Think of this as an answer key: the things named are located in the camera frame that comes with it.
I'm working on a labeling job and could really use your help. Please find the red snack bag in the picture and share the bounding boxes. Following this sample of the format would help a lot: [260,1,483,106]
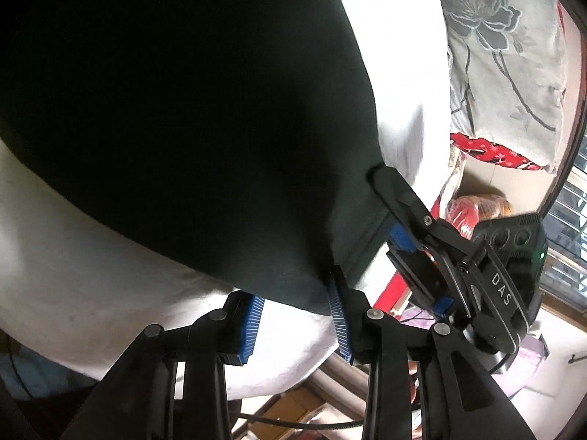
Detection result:
[446,195,513,241]

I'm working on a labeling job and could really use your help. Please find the red floral quilt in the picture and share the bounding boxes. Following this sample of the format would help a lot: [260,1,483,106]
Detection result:
[449,132,546,171]

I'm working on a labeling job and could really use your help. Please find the white quilted bed blanket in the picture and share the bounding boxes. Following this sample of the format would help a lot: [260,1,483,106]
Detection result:
[0,0,452,399]

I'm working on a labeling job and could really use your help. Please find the black pants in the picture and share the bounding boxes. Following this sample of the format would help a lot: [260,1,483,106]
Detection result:
[0,0,400,315]

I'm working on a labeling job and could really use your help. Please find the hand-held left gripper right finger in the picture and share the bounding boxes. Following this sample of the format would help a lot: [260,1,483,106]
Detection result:
[327,266,537,440]

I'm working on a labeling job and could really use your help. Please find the grey floral pillow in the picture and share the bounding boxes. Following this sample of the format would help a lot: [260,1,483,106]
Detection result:
[431,0,576,175]

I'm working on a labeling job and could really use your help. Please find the black cable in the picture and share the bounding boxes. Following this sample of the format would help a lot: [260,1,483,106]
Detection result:
[231,411,368,430]

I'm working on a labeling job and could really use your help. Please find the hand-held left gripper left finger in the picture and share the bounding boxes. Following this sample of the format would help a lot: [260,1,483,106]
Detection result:
[59,290,267,440]

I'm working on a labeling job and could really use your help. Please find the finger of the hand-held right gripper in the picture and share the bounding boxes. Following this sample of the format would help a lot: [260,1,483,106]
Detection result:
[368,165,480,262]
[384,224,456,319]

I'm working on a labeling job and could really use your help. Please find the window with bars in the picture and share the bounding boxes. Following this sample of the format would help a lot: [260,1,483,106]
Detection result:
[541,140,587,296]

